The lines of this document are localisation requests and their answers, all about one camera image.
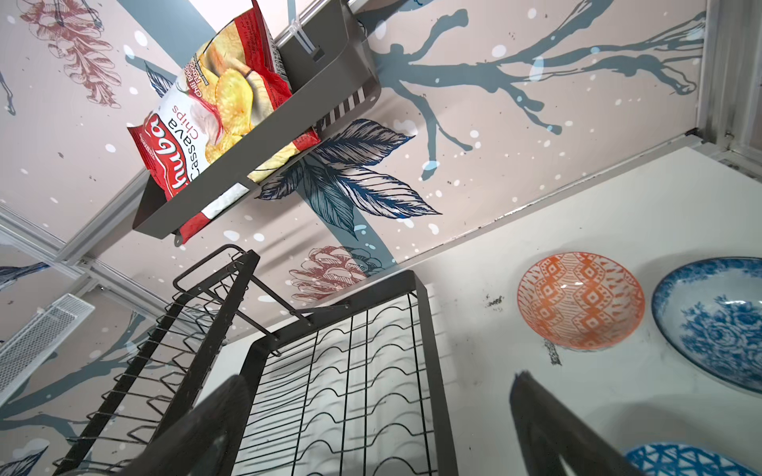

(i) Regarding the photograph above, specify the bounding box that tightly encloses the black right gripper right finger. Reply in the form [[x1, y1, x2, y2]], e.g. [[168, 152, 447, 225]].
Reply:
[[509, 371, 642, 476]]

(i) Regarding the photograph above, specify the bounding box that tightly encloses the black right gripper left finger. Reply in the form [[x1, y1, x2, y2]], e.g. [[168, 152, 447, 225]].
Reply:
[[120, 376, 252, 476]]

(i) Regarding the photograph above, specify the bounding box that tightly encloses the blue triangle patterned bowl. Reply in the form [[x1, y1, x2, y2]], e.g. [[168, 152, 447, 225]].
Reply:
[[625, 442, 759, 476]]

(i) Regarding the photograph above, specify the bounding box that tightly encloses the black two-tier dish rack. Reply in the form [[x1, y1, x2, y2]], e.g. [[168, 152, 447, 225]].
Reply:
[[56, 245, 458, 475]]

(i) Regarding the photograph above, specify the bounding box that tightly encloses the orange patterned ceramic bowl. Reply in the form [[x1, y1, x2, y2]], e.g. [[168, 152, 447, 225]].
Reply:
[[517, 252, 646, 351]]

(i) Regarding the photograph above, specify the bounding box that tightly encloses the blue floral ceramic bowl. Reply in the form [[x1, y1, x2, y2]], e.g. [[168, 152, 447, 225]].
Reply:
[[652, 257, 761, 394]]

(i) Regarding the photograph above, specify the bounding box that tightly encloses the red cassava chips bag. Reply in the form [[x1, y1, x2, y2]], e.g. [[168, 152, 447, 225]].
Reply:
[[127, 0, 321, 245]]

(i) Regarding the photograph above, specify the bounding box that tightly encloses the white wire mesh wall shelf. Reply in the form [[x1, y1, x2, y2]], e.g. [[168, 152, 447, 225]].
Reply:
[[1, 294, 95, 405]]

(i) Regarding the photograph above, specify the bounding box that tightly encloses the black wall-mounted wire basket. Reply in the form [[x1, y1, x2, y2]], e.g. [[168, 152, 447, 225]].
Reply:
[[133, 1, 379, 245]]

